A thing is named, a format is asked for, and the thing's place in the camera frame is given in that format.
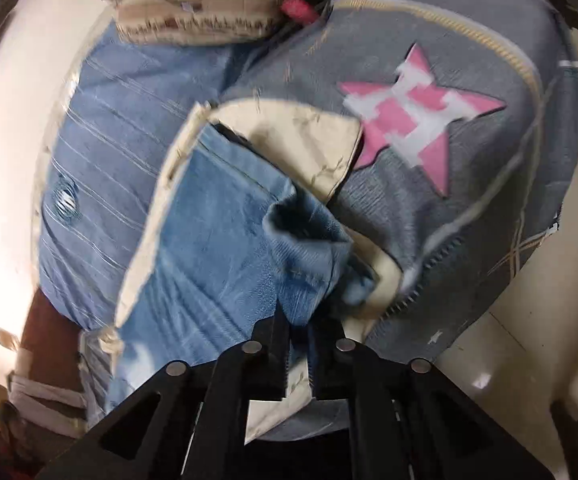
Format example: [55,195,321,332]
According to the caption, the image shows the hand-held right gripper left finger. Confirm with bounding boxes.
[34,305,291,480]

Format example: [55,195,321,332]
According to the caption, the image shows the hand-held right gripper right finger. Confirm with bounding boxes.
[313,319,556,480]

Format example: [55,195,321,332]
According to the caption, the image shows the blue denim pants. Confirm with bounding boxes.
[106,122,380,411]

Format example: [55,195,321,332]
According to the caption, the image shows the brown headboard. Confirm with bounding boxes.
[19,290,87,396]

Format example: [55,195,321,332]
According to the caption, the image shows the pale grey cloth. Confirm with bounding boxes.
[8,370,90,441]

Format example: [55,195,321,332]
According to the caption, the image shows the blue plaid quilt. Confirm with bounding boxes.
[34,20,280,406]

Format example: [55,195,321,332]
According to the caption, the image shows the red plastic object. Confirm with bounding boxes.
[279,0,320,26]

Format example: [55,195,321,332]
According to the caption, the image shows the grey star-print bed sheet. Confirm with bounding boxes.
[219,0,578,361]

